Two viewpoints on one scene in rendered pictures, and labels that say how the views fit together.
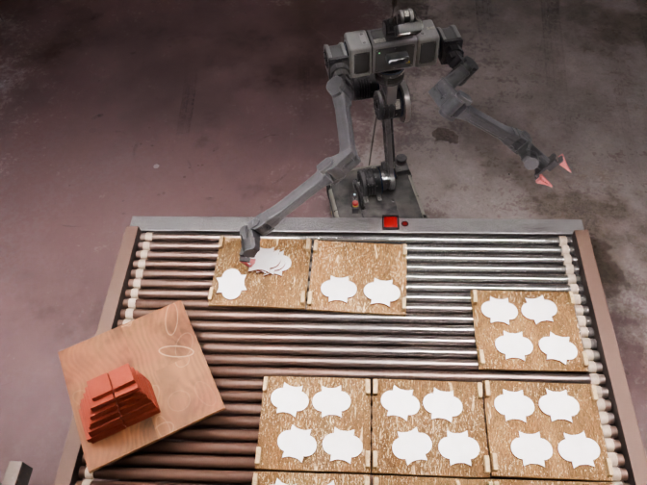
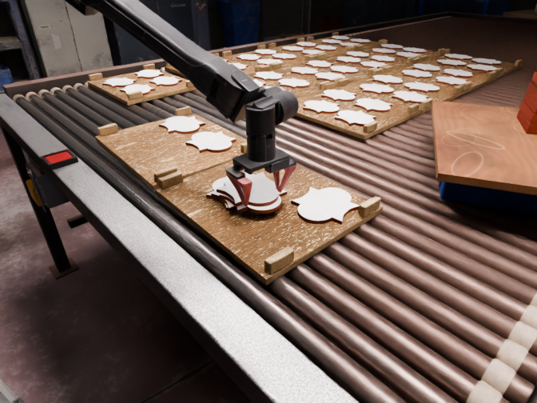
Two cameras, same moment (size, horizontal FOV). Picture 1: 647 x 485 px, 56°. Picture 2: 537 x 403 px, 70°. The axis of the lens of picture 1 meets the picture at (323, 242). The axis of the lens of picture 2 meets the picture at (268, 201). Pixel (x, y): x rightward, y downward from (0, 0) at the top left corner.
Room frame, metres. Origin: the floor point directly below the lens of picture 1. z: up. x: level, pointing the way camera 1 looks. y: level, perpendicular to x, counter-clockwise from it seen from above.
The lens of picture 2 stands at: (1.99, 0.79, 1.40)
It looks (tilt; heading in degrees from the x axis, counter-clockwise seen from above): 32 degrees down; 222
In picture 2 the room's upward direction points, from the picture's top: straight up
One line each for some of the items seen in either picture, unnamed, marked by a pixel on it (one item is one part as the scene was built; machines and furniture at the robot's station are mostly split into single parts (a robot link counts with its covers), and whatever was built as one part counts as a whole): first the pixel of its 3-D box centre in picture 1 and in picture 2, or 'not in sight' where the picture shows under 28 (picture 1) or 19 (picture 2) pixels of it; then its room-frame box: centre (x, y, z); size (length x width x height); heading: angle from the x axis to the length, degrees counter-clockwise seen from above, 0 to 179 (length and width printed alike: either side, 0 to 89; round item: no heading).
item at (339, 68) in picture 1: (340, 73); not in sight; (2.06, -0.12, 1.45); 0.09 x 0.08 x 0.12; 98
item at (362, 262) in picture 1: (358, 276); (177, 144); (1.37, -0.14, 0.93); 0.41 x 0.35 x 0.02; 82
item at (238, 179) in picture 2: not in sight; (249, 184); (1.51, 0.31, 1.02); 0.07 x 0.07 x 0.09; 79
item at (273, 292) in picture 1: (261, 271); (264, 200); (1.43, 0.28, 0.93); 0.41 x 0.35 x 0.02; 83
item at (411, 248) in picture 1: (351, 248); (131, 173); (1.54, -0.13, 0.90); 1.95 x 0.05 x 0.05; 84
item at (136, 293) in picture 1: (350, 296); (205, 148); (1.29, -0.10, 0.90); 1.95 x 0.05 x 0.05; 84
